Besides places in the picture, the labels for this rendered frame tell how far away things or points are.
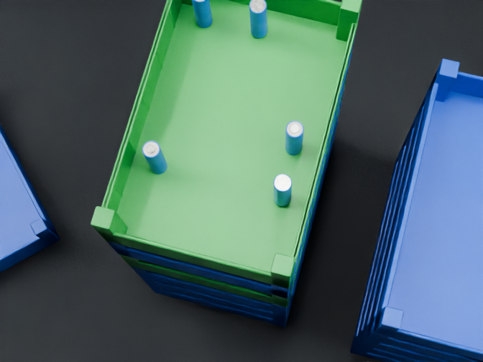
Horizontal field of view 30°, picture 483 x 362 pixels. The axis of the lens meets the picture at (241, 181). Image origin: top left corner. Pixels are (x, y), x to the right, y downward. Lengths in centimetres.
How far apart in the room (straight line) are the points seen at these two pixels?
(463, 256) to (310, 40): 30
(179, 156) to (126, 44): 52
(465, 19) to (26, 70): 70
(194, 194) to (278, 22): 22
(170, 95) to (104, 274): 45
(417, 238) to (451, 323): 10
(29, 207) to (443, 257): 66
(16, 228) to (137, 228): 48
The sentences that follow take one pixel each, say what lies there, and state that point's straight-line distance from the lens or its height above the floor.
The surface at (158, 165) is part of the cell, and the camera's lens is 93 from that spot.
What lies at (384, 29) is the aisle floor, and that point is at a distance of 147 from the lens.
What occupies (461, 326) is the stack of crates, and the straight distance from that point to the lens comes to 103.
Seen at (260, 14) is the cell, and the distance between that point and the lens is 95.
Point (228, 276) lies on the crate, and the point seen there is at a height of 37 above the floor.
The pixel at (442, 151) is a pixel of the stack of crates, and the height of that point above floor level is 32.
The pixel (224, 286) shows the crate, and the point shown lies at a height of 29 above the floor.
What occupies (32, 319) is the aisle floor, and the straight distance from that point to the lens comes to 138.
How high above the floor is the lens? 133
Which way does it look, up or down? 75 degrees down
